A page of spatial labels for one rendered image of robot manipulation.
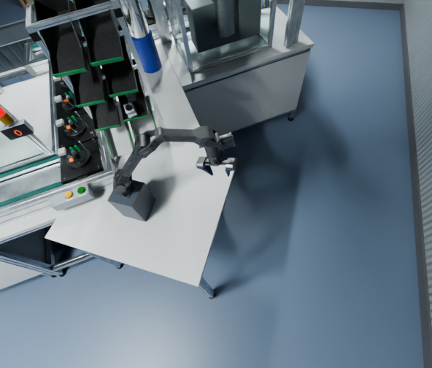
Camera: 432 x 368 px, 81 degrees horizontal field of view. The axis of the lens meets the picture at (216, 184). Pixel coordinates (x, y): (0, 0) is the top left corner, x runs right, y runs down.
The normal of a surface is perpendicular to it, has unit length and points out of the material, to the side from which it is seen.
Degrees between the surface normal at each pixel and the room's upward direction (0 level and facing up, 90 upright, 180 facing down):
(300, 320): 0
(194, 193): 0
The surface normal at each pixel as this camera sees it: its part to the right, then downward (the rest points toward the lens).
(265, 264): -0.09, -0.49
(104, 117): 0.00, -0.08
